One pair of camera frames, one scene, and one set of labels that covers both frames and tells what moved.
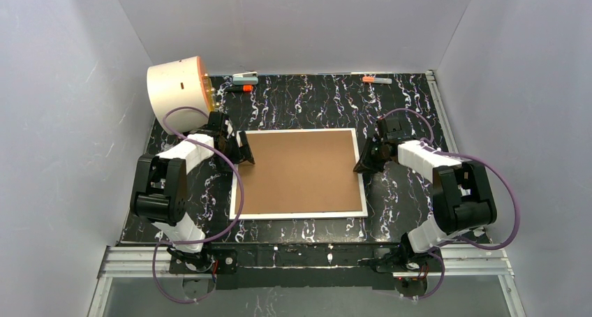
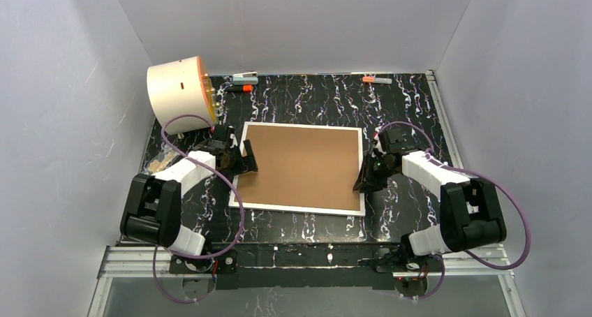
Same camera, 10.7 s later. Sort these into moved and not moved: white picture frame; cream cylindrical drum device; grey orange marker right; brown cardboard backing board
Moved: white picture frame
Not moved: grey orange marker right; cream cylindrical drum device; brown cardboard backing board
